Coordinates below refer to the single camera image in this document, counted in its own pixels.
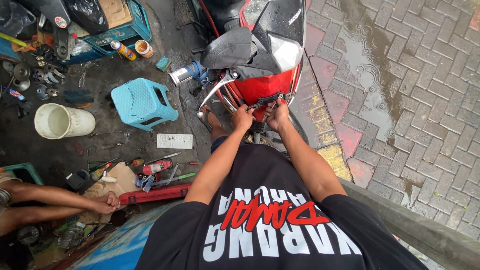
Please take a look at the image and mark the person's right hand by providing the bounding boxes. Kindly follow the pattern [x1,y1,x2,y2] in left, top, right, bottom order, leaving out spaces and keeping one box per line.
[262,98,292,133]

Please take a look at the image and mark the person's left hand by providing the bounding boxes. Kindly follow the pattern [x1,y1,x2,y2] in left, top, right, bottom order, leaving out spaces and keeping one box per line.
[230,104,256,132]

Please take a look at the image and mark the black plate bracket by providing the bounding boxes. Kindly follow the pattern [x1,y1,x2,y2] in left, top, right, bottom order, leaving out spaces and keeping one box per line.
[245,91,297,112]

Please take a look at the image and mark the person's left foot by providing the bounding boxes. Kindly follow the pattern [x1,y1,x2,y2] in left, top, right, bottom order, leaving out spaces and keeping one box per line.
[200,105,230,142]

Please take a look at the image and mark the red and black motorcycle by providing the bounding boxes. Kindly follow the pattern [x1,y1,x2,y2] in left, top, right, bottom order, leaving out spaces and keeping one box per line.
[189,0,310,151]

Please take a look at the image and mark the white license plate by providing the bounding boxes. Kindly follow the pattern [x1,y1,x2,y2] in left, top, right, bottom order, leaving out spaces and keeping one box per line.
[157,133,193,150]

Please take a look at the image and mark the small green box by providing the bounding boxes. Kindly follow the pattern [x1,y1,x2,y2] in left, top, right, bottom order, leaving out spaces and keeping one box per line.
[155,55,172,73]

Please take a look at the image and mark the red plastic bottle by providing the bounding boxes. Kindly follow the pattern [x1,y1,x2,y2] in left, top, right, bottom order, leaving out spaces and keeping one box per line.
[142,158,173,176]

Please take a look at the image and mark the person's black printed t-shirt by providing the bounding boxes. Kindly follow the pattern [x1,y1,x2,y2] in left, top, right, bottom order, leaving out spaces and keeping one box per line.
[135,144,429,270]

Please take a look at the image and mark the light blue plastic stool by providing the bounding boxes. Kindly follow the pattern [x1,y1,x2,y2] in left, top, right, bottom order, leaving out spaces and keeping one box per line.
[110,77,179,132]

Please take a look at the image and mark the open tin can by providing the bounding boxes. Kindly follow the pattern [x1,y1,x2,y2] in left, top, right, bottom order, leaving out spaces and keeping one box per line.
[134,39,154,59]

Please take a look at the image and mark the red tool case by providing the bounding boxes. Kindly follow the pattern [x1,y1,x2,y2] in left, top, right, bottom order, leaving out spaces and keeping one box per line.
[119,183,192,206]

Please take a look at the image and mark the orange and yellow spray can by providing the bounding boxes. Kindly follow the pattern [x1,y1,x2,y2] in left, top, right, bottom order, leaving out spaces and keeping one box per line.
[110,40,137,62]

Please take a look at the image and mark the grey pliers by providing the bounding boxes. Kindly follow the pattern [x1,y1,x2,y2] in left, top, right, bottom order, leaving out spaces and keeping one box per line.
[101,141,130,150]

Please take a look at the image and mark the teal plastic crate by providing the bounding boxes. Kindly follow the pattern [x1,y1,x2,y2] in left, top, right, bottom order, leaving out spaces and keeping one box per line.
[62,0,154,65]

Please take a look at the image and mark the brown cardboard sheet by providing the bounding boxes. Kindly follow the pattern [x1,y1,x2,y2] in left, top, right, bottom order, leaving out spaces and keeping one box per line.
[80,162,143,226]

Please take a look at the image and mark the dark folded cloth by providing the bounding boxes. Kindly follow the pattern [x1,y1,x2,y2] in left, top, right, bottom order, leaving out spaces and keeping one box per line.
[63,89,95,110]

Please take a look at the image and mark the white plastic bucket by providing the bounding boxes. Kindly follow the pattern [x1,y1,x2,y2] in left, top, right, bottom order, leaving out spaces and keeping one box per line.
[34,103,96,140]

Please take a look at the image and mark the blue painted panel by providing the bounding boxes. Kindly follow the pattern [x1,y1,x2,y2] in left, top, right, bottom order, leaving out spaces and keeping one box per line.
[69,200,184,270]

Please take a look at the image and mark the black plastic bag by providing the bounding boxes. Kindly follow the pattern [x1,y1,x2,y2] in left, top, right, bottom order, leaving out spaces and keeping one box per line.
[63,0,109,36]

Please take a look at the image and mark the grey concrete ledge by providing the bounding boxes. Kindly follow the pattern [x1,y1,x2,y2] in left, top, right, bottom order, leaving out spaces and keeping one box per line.
[338,177,480,270]

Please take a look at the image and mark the black motorcycle part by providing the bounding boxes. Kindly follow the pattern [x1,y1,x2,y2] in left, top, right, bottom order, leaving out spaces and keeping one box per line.
[35,0,74,61]

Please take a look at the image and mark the heap of metal clutch parts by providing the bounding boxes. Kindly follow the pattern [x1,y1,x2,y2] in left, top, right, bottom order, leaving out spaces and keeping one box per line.
[2,43,68,102]

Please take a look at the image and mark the green plastic crate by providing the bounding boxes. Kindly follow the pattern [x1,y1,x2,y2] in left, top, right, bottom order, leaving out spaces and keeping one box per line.
[1,162,45,186]

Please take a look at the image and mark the silver cylinder with blue strap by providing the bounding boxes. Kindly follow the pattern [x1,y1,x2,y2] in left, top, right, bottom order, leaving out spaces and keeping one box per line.
[168,61,211,88]

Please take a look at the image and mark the green handled tool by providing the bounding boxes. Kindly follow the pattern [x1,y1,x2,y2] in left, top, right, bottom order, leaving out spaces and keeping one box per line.
[152,163,196,188]

